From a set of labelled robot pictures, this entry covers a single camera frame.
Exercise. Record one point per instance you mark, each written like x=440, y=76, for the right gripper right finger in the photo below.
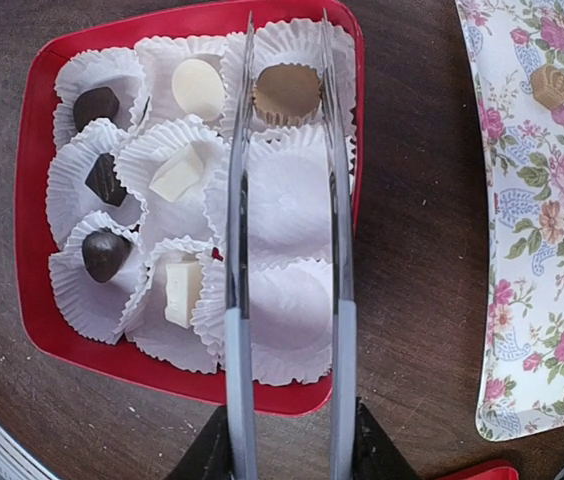
x=376, y=457

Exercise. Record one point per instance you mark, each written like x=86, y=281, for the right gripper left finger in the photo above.
x=210, y=456

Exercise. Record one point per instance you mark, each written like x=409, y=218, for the red tin lid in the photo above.
x=490, y=470

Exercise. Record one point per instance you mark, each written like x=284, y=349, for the metal serving tongs white handle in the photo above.
x=289, y=204

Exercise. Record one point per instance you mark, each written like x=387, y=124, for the dark chocolate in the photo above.
x=104, y=253
x=96, y=103
x=102, y=181

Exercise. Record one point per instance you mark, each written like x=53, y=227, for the red square tin box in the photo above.
x=119, y=327

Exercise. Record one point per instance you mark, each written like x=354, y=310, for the white round chocolate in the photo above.
x=198, y=89

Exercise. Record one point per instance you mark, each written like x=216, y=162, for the brown round chocolate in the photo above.
x=287, y=94

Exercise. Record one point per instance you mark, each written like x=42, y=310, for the crown shaped brown chocolate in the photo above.
x=547, y=84

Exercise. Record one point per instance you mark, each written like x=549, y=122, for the floral rectangular tray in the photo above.
x=522, y=380

